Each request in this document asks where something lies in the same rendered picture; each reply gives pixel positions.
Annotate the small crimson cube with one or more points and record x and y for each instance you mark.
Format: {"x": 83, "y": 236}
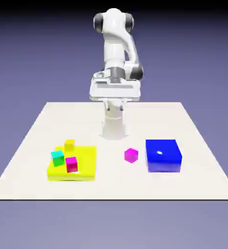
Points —
{"x": 71, "y": 165}

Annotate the large blue box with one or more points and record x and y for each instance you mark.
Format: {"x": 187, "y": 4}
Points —
{"x": 162, "y": 153}

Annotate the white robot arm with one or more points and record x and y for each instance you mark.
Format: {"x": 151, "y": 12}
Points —
{"x": 113, "y": 35}

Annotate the large yellow box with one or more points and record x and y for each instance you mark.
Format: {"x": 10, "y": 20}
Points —
{"x": 86, "y": 161}

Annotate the small green cube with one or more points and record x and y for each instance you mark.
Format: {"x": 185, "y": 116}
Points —
{"x": 58, "y": 158}

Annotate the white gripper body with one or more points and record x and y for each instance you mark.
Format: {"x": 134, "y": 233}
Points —
{"x": 115, "y": 91}

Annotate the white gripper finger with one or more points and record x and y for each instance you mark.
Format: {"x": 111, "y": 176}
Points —
{"x": 121, "y": 106}
{"x": 108, "y": 106}

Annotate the small magenta cube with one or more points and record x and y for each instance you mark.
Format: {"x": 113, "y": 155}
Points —
{"x": 131, "y": 155}

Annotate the small yellow cube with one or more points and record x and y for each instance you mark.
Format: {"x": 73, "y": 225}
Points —
{"x": 69, "y": 145}

